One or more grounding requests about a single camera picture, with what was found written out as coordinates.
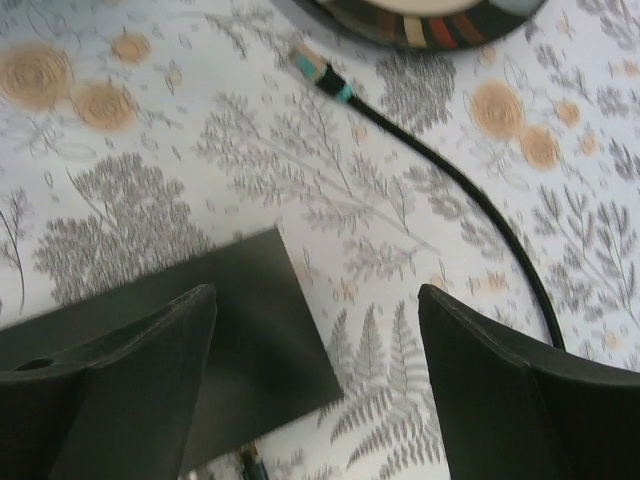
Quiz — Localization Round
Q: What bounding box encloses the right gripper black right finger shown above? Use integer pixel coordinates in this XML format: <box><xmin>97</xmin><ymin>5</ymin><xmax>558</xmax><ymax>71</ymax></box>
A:
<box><xmin>419</xmin><ymin>285</ymin><xmax>639</xmax><ymax>480</ymax></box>

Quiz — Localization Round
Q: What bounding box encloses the black network switch box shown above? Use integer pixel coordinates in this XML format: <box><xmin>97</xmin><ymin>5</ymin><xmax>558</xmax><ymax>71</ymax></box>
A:
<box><xmin>1</xmin><ymin>229</ymin><xmax>343</xmax><ymax>476</ymax></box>

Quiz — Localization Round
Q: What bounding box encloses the dark rimmed ceramic plate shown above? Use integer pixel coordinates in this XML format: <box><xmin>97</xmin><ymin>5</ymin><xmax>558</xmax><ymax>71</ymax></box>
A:
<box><xmin>297</xmin><ymin>0</ymin><xmax>544</xmax><ymax>52</ymax></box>

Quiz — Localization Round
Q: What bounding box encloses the floral tablecloth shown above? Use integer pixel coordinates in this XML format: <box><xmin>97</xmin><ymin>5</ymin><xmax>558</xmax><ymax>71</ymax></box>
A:
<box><xmin>1</xmin><ymin>1</ymin><xmax>639</xmax><ymax>479</ymax></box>

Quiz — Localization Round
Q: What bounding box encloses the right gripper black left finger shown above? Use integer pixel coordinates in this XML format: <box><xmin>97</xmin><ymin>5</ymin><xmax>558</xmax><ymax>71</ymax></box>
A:
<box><xmin>1</xmin><ymin>285</ymin><xmax>217</xmax><ymax>479</ymax></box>

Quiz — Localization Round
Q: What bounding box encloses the black cable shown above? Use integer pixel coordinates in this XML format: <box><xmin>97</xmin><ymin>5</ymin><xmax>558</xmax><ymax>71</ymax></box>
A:
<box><xmin>290</xmin><ymin>42</ymin><xmax>566</xmax><ymax>351</ymax></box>

